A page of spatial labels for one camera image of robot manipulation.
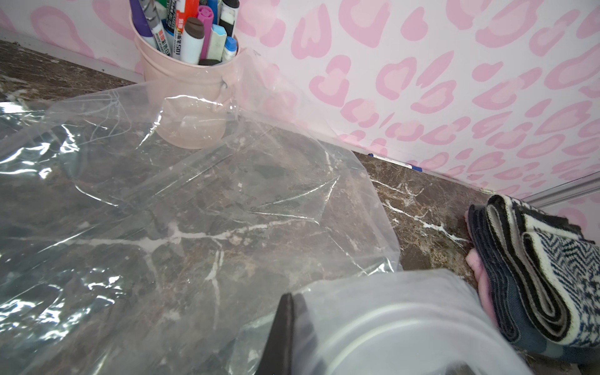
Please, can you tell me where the pink pen cup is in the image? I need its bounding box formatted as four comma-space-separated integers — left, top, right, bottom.
134, 34, 245, 149

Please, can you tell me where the clear plastic vacuum bag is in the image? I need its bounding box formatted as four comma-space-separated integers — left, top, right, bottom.
1, 45, 530, 374

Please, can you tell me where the pink fluffy blanket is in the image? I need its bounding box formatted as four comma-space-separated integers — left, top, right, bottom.
464, 211, 499, 328

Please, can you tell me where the black cap marker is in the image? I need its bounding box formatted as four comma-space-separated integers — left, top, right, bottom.
218, 0, 240, 37

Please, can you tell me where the red marker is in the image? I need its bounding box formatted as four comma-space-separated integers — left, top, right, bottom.
172, 0, 198, 60

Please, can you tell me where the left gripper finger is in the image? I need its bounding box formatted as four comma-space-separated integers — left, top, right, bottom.
256, 293, 306, 375

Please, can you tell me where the black white houndstooth knit blanket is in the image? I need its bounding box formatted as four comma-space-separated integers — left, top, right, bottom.
485, 195, 599, 348

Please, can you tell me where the navy plaid blanket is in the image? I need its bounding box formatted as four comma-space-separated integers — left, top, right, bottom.
468, 205, 599, 364

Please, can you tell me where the blue marker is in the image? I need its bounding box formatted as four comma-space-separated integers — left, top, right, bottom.
130, 0, 157, 49

